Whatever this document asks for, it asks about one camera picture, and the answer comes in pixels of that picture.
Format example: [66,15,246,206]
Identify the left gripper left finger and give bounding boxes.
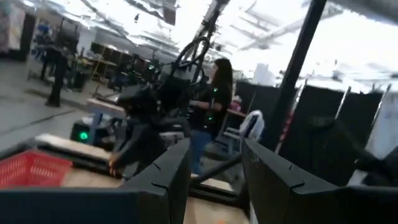
[0,138,192,224]

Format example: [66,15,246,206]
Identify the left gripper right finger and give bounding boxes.
[241,138,398,224]

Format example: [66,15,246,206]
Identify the orange plastic spider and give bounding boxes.
[108,152,119,178]

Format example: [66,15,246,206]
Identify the wooden table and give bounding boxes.
[86,98,127,121]

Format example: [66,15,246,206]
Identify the device with green light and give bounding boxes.
[70,120,96,146]

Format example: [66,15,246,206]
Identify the red plastic basket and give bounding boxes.
[0,148,75,190]

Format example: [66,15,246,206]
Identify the person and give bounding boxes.
[188,57,234,175]

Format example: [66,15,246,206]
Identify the white chair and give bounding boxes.
[214,110,266,156]

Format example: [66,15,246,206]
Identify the black partition curtain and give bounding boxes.
[234,80,385,187]

